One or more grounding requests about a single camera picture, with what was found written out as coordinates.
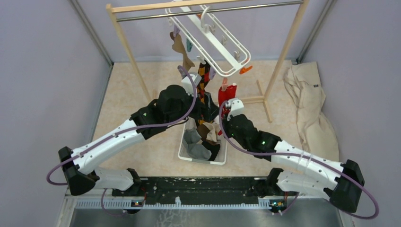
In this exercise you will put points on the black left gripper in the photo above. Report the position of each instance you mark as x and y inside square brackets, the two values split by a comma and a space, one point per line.
[207, 113]

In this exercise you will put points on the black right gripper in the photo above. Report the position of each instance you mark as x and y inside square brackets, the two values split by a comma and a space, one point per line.
[225, 124]

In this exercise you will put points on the red white patterned sock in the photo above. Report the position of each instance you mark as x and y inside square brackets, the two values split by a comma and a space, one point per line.
[225, 96]

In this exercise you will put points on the grey sock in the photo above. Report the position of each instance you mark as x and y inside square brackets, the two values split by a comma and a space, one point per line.
[193, 144]

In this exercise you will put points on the argyle red yellow sock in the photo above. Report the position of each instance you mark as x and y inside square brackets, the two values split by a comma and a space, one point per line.
[203, 71]

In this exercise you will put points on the beige brown sock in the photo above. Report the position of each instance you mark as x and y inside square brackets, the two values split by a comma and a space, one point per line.
[208, 132]

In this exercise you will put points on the black blue sock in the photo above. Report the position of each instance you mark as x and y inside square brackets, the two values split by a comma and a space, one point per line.
[213, 149]

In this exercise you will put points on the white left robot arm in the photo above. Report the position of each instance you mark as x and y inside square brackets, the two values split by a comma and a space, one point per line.
[81, 165]

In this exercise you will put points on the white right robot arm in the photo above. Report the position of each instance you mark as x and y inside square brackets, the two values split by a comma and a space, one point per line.
[342, 184]

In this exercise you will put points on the pink plastic clothespin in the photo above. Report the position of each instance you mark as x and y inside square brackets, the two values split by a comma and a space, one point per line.
[224, 84]

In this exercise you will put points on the white plastic basket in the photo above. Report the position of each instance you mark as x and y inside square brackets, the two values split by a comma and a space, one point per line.
[221, 157]

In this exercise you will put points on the orange plastic clothespin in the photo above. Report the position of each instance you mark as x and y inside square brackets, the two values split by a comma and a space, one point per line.
[244, 70]

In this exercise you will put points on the tan brown sock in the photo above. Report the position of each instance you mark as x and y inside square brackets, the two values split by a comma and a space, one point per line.
[178, 47]

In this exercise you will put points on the beige cloth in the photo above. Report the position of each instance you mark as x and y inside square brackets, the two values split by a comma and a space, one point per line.
[317, 136]

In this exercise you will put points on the metal hanging rod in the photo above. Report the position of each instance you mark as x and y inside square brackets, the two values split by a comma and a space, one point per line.
[289, 3]

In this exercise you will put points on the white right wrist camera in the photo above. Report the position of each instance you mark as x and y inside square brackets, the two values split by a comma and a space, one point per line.
[235, 107]

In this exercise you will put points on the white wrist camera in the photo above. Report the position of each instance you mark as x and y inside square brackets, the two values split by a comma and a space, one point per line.
[235, 107]
[190, 82]

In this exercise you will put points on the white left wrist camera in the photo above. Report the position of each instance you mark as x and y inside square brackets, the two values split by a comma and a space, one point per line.
[190, 82]

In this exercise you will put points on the white clip hanger frame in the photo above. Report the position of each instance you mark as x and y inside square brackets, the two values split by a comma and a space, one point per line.
[212, 40]

